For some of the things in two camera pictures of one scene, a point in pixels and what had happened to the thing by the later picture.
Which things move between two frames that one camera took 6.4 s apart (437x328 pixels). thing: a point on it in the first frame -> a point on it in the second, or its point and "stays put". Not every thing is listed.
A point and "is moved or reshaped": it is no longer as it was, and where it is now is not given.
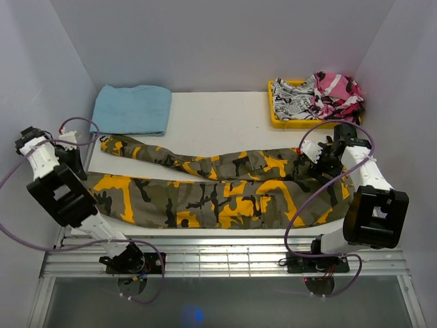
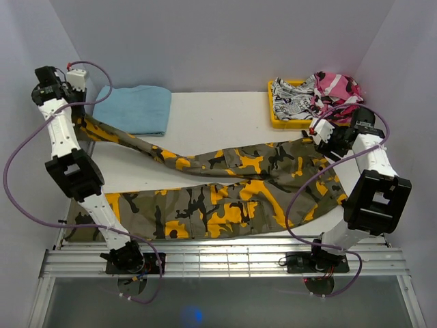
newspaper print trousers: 291,102 stays put
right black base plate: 299,264 stays put
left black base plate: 153,264 stays put
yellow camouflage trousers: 243,188 is moved or reshaped
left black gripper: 77,164 -> 82,94
